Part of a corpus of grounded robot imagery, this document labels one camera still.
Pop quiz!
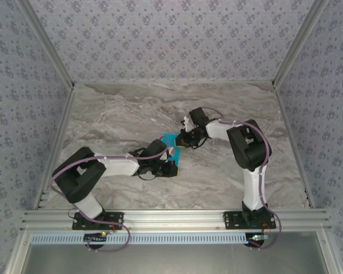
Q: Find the blue paper sheet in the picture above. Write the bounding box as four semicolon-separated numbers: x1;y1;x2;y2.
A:
161;132;182;167

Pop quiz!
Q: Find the small circuit board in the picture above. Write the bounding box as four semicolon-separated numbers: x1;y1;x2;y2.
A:
246;232;272;247
83;232;109;244

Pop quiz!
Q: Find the aluminium frame cross rail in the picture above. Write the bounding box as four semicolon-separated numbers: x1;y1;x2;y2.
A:
19;208;332;231

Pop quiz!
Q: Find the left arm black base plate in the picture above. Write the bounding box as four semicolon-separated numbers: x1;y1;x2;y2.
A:
71;211;125;231

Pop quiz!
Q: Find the slotted cable duct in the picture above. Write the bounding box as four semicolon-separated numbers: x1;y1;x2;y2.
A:
30;231;272;246

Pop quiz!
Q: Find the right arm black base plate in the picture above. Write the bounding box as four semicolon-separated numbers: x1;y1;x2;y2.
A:
222;211;276;231

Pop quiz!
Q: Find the aluminium table side rail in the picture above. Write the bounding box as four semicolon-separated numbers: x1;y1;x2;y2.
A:
273;82;317;209
33;85;75;211

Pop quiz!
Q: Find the aluminium frame post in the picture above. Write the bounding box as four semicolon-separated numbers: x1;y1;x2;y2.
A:
271;0;331;90
17;0;76;90

